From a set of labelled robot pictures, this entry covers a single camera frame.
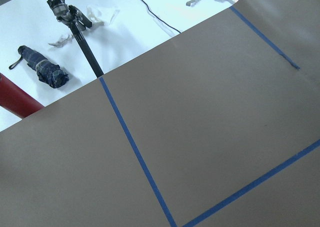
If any black cable on table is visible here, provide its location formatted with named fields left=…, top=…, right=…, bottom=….
left=135, top=0, right=182, bottom=34

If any crumpled white plastic wrap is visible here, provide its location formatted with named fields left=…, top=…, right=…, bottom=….
left=48, top=4, right=120, bottom=48

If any red cylinder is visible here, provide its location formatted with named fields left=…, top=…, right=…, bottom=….
left=0, top=73, right=44, bottom=119

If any black tripod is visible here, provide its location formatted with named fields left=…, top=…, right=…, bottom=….
left=47, top=0, right=104, bottom=78

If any folded dark blue umbrella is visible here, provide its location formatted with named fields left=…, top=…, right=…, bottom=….
left=8, top=45, right=69, bottom=89

